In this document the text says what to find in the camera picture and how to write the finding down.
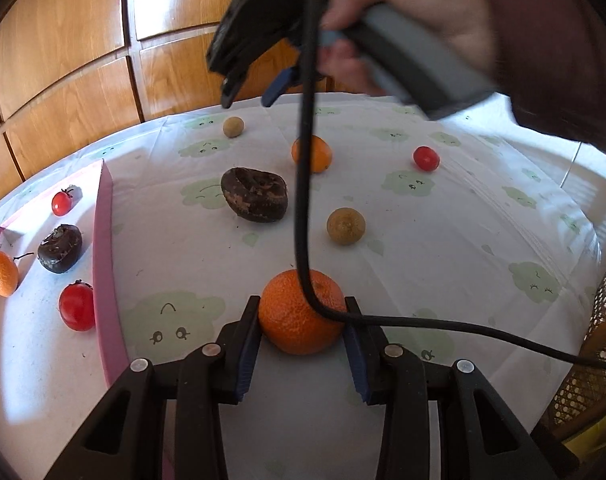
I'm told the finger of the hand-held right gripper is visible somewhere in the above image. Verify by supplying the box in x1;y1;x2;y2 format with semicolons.
220;67;244;109
261;66;302;108

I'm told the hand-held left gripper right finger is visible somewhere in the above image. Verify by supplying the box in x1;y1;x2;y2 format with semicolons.
344;296;558;480

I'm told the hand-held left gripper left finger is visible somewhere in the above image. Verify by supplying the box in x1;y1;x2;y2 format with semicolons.
43;295;262;480

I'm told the dark brown wrinkled fruit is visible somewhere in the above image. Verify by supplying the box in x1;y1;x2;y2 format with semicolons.
37;224;84;275
220;166;290;224

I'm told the greenish brown longan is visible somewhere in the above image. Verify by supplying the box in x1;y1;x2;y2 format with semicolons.
326;207;366;247

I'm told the red tomato with stem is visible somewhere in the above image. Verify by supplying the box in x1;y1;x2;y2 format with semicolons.
58;280;96;333

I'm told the small red cherry tomato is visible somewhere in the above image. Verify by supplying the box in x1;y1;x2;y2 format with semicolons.
51;187;76;217

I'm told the pink-rimmed white tray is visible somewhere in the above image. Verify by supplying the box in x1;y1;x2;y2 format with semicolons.
0;159;176;480

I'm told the orange tangerine with stem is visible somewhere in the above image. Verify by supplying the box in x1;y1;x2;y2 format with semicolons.
0;251;35;298

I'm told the person's right hand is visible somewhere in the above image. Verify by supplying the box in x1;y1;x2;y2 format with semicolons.
319;0;501;97

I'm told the cloud-print white tablecloth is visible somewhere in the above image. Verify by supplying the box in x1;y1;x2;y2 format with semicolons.
0;91;606;480

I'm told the wooden panelled wardrobe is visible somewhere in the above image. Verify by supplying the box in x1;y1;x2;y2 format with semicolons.
0;0;466;213

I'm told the wicker chair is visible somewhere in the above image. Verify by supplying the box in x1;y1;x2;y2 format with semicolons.
533;240;606;456

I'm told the black cable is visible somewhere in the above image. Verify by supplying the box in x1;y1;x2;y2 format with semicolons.
293;0;606;373

